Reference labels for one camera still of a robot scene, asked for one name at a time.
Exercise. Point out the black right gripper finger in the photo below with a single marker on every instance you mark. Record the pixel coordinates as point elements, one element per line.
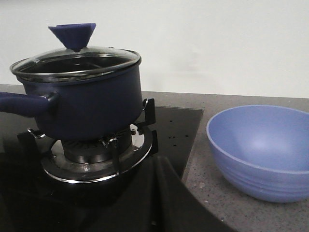
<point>156,190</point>

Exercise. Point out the light blue bowl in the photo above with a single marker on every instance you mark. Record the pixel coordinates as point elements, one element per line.
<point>263,150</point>

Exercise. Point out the glass lid with blue knob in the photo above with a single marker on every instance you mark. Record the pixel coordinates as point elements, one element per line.
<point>76,60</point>

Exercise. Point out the black gas burner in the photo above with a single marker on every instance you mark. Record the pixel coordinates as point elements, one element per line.
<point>94,151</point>

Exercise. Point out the dark blue saucepan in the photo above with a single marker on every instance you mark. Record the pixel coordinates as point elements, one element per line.
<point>80,110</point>

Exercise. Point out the black glass cooktop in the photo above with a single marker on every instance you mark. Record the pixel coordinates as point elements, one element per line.
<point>30,203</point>

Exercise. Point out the black pan support grate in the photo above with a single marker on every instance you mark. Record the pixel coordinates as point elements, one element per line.
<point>52,164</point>

